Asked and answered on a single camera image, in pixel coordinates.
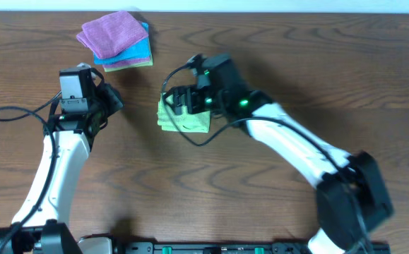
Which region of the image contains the light green microfiber cloth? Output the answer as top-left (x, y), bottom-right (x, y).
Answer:
top-left (157, 100), bottom-right (211, 133)

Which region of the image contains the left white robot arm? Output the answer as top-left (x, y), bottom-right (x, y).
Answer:
top-left (0, 83), bottom-right (124, 253)

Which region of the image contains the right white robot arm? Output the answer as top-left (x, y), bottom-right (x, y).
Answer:
top-left (160, 85), bottom-right (393, 253)

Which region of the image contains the folded purple cloth lower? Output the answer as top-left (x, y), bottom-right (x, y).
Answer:
top-left (103, 56), bottom-right (153, 68)

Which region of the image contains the folded purple cloth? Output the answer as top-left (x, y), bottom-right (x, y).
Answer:
top-left (103, 56), bottom-right (153, 68)
top-left (76, 11), bottom-right (148, 59)

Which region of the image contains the folded green cloth at bottom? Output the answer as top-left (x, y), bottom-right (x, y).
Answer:
top-left (102, 38), bottom-right (153, 72)

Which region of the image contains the folded blue cloth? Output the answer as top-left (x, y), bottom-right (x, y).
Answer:
top-left (94, 37), bottom-right (153, 68)

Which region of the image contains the folded purple cloth on top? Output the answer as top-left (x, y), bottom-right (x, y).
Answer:
top-left (76, 11), bottom-right (148, 59)

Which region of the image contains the right black cable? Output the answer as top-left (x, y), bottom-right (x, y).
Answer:
top-left (160, 63), bottom-right (373, 254)

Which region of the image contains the black cable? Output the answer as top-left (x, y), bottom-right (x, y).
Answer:
top-left (0, 66), bottom-right (109, 254)
top-left (160, 63), bottom-right (373, 254)

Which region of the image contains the left black cable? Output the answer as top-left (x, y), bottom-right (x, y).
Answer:
top-left (0, 66), bottom-right (109, 254)

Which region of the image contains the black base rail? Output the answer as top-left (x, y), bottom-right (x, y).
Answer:
top-left (119, 241), bottom-right (392, 254)

